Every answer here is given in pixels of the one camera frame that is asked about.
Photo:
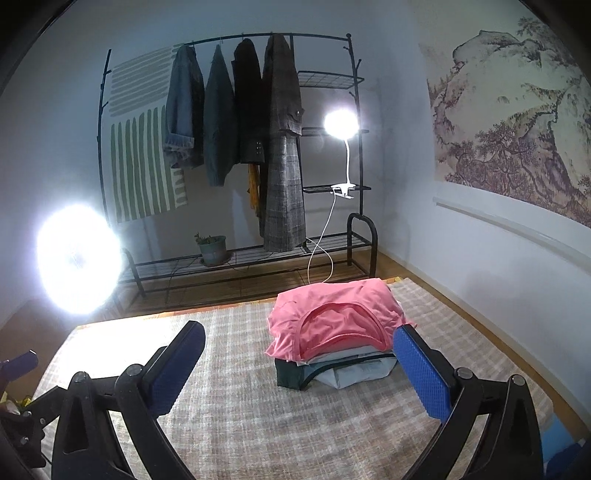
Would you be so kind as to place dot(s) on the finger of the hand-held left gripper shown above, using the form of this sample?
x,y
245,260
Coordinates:
x,y
21,362

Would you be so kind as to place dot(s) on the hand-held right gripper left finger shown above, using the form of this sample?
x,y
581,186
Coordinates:
x,y
178,369

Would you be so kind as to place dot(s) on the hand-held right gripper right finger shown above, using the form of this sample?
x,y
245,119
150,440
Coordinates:
x,y
422,374

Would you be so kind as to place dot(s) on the pink shirt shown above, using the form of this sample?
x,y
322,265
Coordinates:
x,y
332,304

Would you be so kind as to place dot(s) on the black metal clothes rack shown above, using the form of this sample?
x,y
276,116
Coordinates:
x,y
184,270

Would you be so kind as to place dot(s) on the white folded garment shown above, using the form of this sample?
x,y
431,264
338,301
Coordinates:
x,y
360,369

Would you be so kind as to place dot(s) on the plaid blanket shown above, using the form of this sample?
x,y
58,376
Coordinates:
x,y
240,415

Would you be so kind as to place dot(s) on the dark green folded garment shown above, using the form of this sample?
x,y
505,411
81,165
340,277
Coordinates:
x,y
291,374

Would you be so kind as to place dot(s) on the potted plant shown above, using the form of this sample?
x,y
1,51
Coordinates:
x,y
213,251

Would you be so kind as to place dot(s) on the orange scarf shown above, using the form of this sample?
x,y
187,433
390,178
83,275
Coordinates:
x,y
253,184

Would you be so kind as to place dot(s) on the plaid long coat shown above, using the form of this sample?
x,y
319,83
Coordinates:
x,y
281,184

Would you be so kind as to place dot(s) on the dark green hanging jacket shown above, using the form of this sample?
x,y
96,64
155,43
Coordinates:
x,y
219,120

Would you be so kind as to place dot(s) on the white clip lamp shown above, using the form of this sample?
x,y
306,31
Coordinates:
x,y
340,123

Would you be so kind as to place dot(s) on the denim jacket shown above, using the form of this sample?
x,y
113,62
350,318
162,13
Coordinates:
x,y
182,101

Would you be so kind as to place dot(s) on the black coat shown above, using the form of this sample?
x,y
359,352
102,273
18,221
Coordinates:
x,y
249,101

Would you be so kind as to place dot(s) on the wooden bed frame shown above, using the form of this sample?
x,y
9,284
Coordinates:
x,y
498,344

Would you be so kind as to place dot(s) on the green striped wall hanging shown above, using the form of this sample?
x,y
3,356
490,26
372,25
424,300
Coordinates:
x,y
138,161

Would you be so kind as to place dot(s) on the landscape wall poster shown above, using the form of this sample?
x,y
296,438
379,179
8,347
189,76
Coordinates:
x,y
508,115

